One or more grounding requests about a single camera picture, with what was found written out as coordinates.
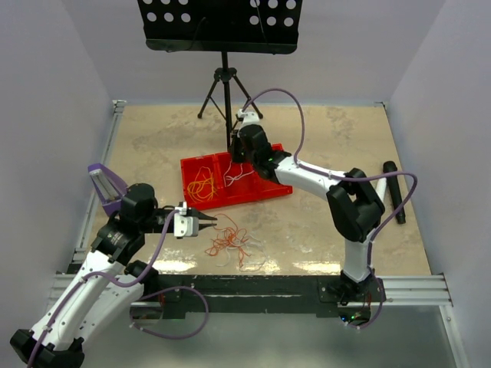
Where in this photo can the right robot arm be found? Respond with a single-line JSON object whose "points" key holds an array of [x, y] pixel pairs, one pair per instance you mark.
{"points": [[355, 206]]}

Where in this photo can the purple metronome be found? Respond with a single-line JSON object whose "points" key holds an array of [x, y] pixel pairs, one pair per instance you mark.
{"points": [[110, 188]]}

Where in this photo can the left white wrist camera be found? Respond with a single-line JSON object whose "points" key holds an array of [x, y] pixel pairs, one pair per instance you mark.
{"points": [[185, 223]]}

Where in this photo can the white microphone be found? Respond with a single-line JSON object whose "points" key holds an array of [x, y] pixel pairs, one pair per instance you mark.
{"points": [[381, 188]]}

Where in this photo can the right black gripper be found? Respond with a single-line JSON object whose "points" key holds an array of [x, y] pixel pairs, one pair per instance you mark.
{"points": [[233, 149]]}

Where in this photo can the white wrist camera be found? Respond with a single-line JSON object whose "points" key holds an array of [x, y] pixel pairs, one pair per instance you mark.
{"points": [[185, 223], [245, 118]]}

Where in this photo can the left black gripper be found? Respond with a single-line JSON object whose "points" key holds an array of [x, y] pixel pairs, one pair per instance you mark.
{"points": [[203, 216]]}

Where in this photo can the black music stand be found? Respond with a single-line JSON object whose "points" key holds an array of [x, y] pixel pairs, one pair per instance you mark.
{"points": [[255, 27]]}

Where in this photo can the black microphone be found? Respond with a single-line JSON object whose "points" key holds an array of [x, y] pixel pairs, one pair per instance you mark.
{"points": [[394, 191]]}

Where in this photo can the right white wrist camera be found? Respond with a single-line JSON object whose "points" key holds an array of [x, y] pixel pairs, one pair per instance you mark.
{"points": [[245, 118]]}

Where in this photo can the red three-compartment bin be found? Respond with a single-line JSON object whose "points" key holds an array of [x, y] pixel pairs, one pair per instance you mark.
{"points": [[214, 181]]}

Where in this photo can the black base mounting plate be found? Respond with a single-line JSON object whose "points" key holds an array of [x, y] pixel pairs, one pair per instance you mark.
{"points": [[321, 295]]}

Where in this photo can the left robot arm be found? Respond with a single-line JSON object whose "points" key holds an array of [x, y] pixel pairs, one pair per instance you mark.
{"points": [[117, 271]]}

